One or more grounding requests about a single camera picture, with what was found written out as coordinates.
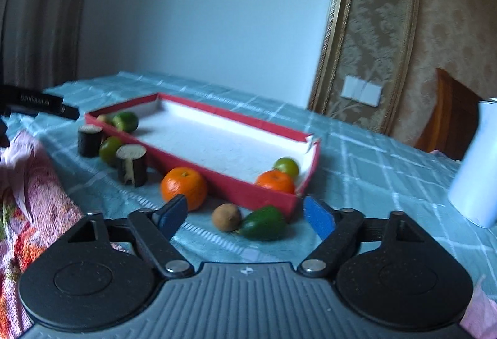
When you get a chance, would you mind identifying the white wall switch panel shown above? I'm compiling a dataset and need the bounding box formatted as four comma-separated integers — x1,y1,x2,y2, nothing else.
341,75,382,108

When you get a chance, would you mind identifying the green round fruit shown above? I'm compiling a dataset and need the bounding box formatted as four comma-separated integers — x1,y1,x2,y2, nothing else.
273,156,300,180

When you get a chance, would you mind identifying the green cucumber piece in tray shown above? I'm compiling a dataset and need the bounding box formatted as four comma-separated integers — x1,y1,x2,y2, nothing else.
111,111,139,134

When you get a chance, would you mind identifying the teal plaid tablecloth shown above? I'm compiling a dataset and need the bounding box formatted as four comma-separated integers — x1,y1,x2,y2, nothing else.
7,72,496,298

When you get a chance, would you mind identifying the pink floral towel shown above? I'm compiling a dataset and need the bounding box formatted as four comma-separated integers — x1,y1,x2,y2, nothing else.
0,129,129,339

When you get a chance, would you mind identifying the green avocado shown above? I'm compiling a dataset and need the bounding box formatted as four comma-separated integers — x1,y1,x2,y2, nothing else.
236,205,287,241

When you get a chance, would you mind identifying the red tray white inside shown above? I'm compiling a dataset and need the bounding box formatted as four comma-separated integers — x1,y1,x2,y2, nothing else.
85,92,321,218

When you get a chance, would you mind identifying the black eggplant piece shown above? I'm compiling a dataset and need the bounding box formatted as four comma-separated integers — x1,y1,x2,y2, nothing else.
116,144,148,187
77,124,103,158

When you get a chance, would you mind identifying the black eggplant piece right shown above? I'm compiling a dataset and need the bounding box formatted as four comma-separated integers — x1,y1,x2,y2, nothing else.
116,144,148,187

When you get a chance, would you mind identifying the person's left hand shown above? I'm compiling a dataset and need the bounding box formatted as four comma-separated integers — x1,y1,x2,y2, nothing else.
0,119,9,148

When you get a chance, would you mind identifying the orange mandarin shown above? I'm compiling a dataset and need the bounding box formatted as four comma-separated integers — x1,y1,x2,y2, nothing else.
160,167,208,211
255,169,295,194

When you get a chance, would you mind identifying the white electric kettle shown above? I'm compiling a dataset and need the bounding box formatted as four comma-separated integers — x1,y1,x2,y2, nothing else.
447,98,497,229

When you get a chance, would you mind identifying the orange mandarin in tray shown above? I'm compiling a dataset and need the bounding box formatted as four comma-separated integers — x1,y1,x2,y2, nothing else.
255,169,295,194

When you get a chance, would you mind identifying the patterned brown curtain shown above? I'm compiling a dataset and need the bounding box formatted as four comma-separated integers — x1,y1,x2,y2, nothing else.
1,0,83,89

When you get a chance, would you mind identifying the green lime between eggplants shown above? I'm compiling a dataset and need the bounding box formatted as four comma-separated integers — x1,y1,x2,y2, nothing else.
99,136,123,167

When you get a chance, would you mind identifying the wooden chair back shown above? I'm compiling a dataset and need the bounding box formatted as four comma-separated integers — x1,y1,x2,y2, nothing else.
414,68,483,160

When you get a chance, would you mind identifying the black eggplant piece left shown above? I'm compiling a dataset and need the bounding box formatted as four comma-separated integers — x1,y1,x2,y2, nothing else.
77,124,103,158

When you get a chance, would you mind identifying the brown kiwi fruit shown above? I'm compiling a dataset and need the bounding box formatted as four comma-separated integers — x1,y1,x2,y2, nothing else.
212,204,242,232

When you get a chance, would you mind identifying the small brown longan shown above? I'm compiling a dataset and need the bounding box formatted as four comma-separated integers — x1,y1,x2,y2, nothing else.
97,114,113,125

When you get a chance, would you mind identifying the pink cloth right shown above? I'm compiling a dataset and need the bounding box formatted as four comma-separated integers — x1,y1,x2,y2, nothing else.
460,275,497,339

